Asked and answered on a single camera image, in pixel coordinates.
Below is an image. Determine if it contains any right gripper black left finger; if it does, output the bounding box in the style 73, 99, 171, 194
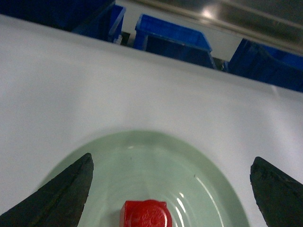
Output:
0, 153, 94, 227

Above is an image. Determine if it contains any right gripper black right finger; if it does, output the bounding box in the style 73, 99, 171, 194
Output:
250, 157, 303, 227

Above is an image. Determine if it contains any red one-stud toy block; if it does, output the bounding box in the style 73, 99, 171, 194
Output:
119, 200, 172, 227

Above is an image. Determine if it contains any light green plastic plate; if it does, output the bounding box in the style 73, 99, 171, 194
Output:
45, 131, 249, 227

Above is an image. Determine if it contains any dark blue bin lower right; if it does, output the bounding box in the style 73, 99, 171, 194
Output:
227, 39, 303, 92

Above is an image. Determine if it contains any dark blue bin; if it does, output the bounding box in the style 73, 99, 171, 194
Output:
227, 39, 303, 92
0, 0, 126, 43

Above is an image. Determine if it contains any stainless steel shelf rack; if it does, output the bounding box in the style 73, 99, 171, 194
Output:
135, 0, 303, 55

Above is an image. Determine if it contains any dark blue bin lower left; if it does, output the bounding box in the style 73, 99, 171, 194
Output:
0, 0, 126, 43

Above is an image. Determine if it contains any small blue bin lower middle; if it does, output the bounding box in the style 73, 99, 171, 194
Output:
133, 14, 216, 69

